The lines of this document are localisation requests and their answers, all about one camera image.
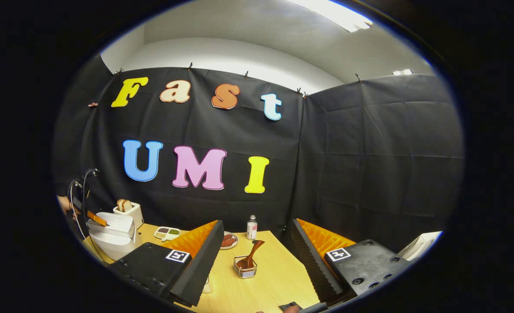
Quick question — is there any large ceiling light panel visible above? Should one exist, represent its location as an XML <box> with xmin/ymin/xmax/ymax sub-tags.
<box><xmin>300</xmin><ymin>0</ymin><xmax>372</xmax><ymax>33</ymax></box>

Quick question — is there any white toaster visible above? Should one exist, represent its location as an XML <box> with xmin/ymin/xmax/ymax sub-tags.
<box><xmin>113</xmin><ymin>202</ymin><xmax>144</xmax><ymax>230</ymax></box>

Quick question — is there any white divided grain dish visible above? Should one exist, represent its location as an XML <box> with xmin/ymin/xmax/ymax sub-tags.
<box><xmin>153</xmin><ymin>226</ymin><xmax>182</xmax><ymax>242</ymax></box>

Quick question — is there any white rice cooker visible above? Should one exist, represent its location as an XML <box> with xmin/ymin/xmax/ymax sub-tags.
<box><xmin>86</xmin><ymin>212</ymin><xmax>143</xmax><ymax>261</ymax></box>

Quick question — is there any brown wooden spoon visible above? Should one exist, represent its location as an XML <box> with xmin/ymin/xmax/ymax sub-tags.
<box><xmin>236</xmin><ymin>240</ymin><xmax>265</xmax><ymax>270</ymax></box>

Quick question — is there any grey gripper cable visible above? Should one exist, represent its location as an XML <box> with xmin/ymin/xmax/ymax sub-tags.
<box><xmin>82</xmin><ymin>169</ymin><xmax>100</xmax><ymax>218</ymax></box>
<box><xmin>67</xmin><ymin>180</ymin><xmax>88</xmax><ymax>240</ymax></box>

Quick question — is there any white round plate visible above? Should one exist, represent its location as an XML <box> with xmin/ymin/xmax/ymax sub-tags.
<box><xmin>220</xmin><ymin>232</ymin><xmax>239</xmax><ymax>250</ymax></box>

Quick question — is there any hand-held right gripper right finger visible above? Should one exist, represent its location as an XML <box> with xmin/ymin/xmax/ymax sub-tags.
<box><xmin>292</xmin><ymin>219</ymin><xmax>411</xmax><ymax>306</ymax></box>

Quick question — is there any black backdrop cloth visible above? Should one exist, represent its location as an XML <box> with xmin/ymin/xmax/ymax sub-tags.
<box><xmin>53</xmin><ymin>54</ymin><xmax>465</xmax><ymax>257</ymax></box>

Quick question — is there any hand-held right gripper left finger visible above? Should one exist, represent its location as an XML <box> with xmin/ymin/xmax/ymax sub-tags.
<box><xmin>109</xmin><ymin>220</ymin><xmax>225</xmax><ymax>308</ymax></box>

